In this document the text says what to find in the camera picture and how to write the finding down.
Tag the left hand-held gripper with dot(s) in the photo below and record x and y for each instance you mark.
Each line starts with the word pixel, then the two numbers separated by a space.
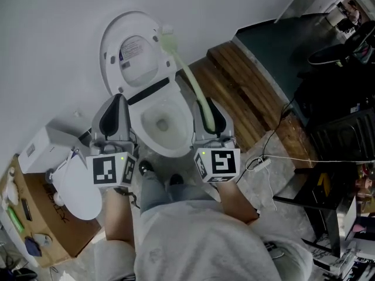
pixel 105 168

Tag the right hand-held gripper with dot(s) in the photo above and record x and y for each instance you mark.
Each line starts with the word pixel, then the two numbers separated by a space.
pixel 222 162

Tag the white toilet bowl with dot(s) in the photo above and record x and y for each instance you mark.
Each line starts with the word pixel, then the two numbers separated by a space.
pixel 179 105

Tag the pale green toilet brush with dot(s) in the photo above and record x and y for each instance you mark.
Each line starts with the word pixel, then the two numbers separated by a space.
pixel 190 75

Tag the person's left forearm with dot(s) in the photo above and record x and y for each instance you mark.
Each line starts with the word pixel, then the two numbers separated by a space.
pixel 118 221

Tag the person's right forearm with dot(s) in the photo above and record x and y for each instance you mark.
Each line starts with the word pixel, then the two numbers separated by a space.
pixel 234 203

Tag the white toilet seat lid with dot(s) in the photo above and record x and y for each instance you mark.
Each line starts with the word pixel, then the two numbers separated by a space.
pixel 112 39

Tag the wooden plank platform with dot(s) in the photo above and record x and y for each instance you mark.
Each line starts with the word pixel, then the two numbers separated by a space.
pixel 234 92

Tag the person's black left shoe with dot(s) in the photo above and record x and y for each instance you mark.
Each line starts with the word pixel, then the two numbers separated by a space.
pixel 145 166

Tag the person's black shoe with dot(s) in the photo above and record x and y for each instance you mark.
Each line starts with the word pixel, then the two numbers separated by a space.
pixel 145 166
pixel 176 179

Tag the white power strip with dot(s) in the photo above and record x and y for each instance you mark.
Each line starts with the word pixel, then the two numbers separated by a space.
pixel 262 164

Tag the person's black right shoe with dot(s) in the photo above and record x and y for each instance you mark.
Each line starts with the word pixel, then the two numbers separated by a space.
pixel 176 179

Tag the white rectangular appliance box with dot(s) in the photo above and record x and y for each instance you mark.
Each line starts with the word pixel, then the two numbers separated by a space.
pixel 44 151

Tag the loose white oval lid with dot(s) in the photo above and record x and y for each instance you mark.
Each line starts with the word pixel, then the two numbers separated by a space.
pixel 79 192

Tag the person's blue jeans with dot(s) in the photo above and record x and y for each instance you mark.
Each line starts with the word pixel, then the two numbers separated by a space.
pixel 152 192

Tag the brown cardboard box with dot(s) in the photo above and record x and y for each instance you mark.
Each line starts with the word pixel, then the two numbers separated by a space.
pixel 58 230

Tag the black phone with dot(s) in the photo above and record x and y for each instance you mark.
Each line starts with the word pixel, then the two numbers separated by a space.
pixel 26 209

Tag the white plastic bottle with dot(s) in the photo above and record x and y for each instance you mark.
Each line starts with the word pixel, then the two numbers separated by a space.
pixel 8 189

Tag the person's grey sweatshirt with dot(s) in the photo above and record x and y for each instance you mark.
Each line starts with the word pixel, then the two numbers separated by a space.
pixel 199 244

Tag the grey cloth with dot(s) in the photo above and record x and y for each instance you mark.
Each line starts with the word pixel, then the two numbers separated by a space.
pixel 43 239

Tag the green marker pen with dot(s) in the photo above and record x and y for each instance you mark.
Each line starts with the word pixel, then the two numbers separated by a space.
pixel 16 219

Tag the black plastic crate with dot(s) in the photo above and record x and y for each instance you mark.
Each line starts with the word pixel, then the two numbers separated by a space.
pixel 345 136

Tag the black metal table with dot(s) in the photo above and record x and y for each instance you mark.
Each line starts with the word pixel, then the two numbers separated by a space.
pixel 325 198

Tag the white waist device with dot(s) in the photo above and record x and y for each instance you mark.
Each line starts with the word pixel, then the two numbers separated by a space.
pixel 274 249

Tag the black office chair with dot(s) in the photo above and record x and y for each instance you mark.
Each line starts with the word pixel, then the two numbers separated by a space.
pixel 337 51

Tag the dark blue cloth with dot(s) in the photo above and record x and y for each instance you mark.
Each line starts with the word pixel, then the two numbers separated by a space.
pixel 32 246

